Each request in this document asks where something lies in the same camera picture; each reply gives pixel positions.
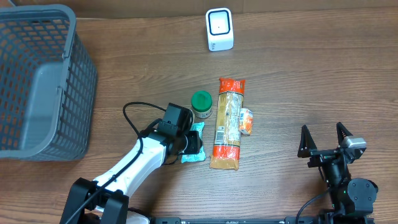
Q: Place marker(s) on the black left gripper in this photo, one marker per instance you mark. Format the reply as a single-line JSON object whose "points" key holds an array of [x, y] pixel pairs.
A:
{"points": [[193, 143]]}

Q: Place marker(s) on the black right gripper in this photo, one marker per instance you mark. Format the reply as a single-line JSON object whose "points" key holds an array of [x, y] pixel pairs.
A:
{"points": [[308, 147]]}

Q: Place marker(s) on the teal snack packet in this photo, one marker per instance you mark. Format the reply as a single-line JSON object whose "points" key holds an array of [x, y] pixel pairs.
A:
{"points": [[201, 155]]}

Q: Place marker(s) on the green lid jar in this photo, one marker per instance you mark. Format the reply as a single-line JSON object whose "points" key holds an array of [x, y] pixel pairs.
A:
{"points": [[202, 103]]}

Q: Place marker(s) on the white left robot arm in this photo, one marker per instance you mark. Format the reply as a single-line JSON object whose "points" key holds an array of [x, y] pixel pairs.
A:
{"points": [[106, 198]]}

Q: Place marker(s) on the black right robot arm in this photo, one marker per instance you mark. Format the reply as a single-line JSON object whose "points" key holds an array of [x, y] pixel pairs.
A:
{"points": [[352, 199]]}

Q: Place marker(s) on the orange spaghetti package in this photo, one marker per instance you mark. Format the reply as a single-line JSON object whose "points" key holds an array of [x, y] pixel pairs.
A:
{"points": [[226, 146]]}

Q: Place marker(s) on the small orange snack packet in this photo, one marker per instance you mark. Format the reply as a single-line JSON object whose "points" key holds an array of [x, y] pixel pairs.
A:
{"points": [[245, 121]]}

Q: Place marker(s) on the grey plastic basket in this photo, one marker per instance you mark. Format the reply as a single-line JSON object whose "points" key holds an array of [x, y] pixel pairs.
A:
{"points": [[48, 85]]}

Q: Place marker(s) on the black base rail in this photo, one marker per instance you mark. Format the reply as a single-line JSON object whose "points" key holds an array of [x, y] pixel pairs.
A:
{"points": [[286, 220]]}

